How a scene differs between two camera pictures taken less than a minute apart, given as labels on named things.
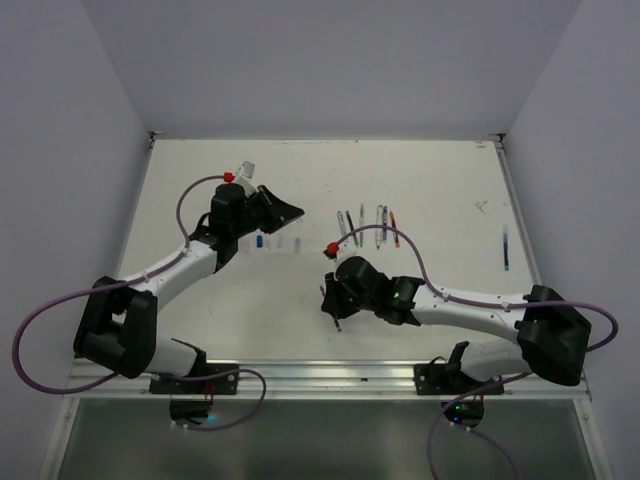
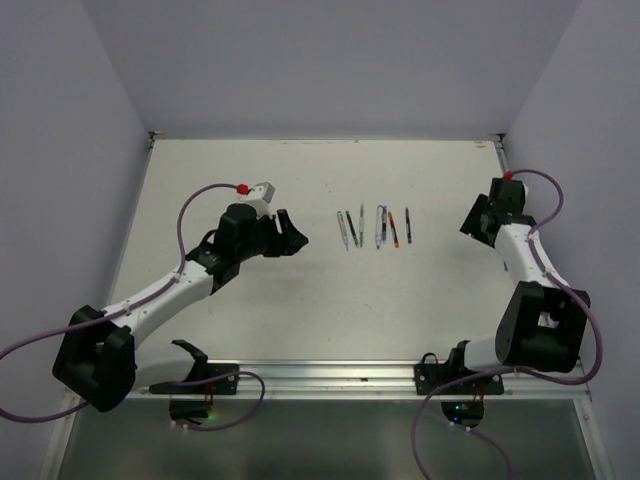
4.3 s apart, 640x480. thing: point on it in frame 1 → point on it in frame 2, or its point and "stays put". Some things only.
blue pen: (385, 222) stays put
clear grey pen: (361, 224) stays put
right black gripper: (332, 300) → (472, 224)
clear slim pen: (342, 226) stays put
